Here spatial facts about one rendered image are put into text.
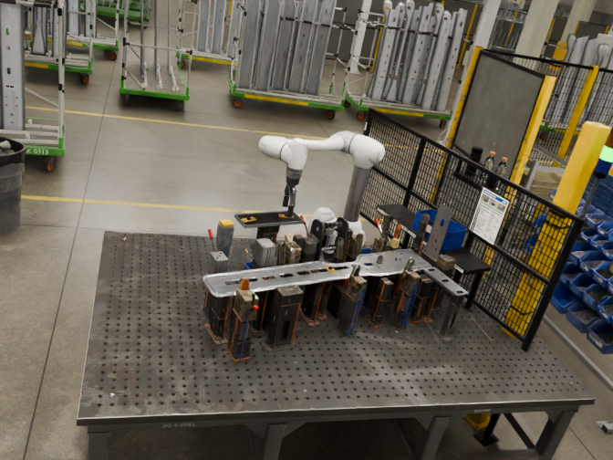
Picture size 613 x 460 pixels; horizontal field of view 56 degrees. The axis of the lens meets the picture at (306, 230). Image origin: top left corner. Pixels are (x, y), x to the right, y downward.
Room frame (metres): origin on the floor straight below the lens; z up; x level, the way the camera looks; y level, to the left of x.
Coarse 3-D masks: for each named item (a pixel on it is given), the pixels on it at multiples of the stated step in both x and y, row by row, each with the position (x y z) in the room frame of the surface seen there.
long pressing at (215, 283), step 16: (368, 256) 2.99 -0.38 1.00; (384, 256) 3.03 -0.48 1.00; (400, 256) 3.08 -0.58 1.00; (416, 256) 3.12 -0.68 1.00; (240, 272) 2.53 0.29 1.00; (256, 272) 2.56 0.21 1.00; (272, 272) 2.60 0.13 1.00; (288, 272) 2.63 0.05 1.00; (320, 272) 2.70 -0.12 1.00; (368, 272) 2.81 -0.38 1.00; (384, 272) 2.84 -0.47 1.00; (400, 272) 2.89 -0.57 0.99; (208, 288) 2.33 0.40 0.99; (224, 288) 2.35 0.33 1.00; (256, 288) 2.41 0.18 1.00; (272, 288) 2.45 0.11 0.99
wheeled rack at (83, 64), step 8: (48, 8) 9.41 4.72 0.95; (80, 40) 9.58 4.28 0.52; (8, 48) 8.89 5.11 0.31; (32, 56) 8.80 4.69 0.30; (40, 56) 8.85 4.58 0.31; (48, 56) 8.92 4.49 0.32; (72, 56) 9.25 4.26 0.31; (80, 56) 9.51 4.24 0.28; (88, 56) 9.63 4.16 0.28; (32, 64) 8.50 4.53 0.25; (40, 64) 8.54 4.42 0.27; (48, 64) 8.60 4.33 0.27; (56, 64) 8.69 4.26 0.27; (72, 64) 8.80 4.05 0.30; (80, 64) 8.85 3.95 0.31; (88, 64) 8.81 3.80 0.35; (80, 72) 8.76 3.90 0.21; (88, 72) 8.80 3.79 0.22; (80, 80) 8.84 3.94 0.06; (88, 80) 8.95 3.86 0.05
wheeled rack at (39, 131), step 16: (0, 0) 5.47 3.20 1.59; (32, 0) 5.80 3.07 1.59; (48, 0) 5.86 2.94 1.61; (64, 0) 6.09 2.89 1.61; (64, 16) 6.27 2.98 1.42; (64, 32) 6.27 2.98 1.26; (64, 48) 6.27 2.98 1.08; (64, 64) 6.26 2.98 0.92; (0, 128) 5.63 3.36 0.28; (32, 128) 5.81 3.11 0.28; (48, 128) 5.87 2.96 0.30; (64, 128) 6.03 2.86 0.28; (32, 144) 5.36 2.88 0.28; (48, 144) 5.45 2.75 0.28; (64, 144) 5.55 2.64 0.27; (48, 160) 5.37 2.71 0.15
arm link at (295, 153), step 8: (288, 144) 2.98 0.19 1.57; (296, 144) 2.93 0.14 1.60; (304, 144) 2.94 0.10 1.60; (280, 152) 2.95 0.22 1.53; (288, 152) 2.93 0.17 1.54; (296, 152) 2.92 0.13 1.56; (304, 152) 2.93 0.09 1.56; (288, 160) 2.93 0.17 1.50; (296, 160) 2.91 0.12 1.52; (304, 160) 2.94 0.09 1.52; (296, 168) 2.92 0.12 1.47
